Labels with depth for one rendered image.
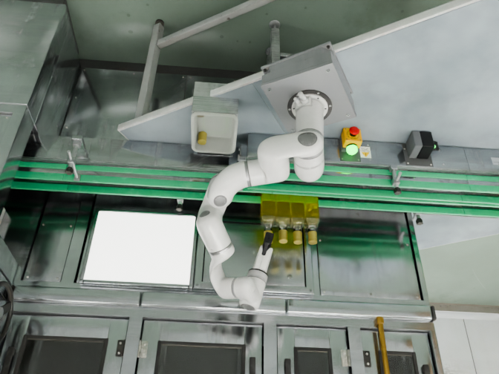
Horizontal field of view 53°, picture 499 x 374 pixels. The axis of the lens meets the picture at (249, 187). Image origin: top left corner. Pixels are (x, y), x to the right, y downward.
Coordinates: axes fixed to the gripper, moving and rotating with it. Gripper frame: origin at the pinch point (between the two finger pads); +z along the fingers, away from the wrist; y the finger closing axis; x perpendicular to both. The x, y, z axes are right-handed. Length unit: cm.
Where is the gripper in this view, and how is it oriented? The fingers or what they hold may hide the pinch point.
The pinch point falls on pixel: (268, 240)
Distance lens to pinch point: 195.2
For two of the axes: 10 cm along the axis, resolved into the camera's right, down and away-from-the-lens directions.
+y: 0.9, -5.8, -8.1
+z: 2.7, -7.7, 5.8
